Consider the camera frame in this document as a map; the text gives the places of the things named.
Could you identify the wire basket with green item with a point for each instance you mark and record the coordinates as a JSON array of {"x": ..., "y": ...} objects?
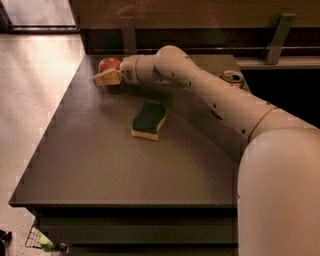
[{"x": 37, "y": 240}]

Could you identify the gold soda can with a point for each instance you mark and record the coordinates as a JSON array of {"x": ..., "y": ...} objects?
[{"x": 234, "y": 78}]

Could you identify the dark grey table cabinet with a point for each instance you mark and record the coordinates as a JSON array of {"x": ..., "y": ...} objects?
[{"x": 94, "y": 186}]

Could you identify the right metal bracket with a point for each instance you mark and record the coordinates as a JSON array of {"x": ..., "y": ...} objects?
[{"x": 273, "y": 51}]

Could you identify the left metal bracket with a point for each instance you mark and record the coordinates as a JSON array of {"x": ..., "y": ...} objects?
[{"x": 128, "y": 35}]

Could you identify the green yellow sponge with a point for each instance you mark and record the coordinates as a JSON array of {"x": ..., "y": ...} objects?
[{"x": 149, "y": 121}]

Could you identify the metal bracket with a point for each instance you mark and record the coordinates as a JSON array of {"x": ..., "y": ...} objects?
[
  {"x": 128, "y": 35},
  {"x": 273, "y": 51}
]

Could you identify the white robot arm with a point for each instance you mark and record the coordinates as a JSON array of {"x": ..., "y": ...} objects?
[{"x": 278, "y": 191}]

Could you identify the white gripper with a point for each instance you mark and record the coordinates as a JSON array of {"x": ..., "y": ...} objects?
[{"x": 128, "y": 70}]

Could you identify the red apple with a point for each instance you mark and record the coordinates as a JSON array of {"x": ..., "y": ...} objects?
[{"x": 108, "y": 62}]

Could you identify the black object on floor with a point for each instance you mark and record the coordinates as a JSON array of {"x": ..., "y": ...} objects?
[{"x": 5, "y": 239}]

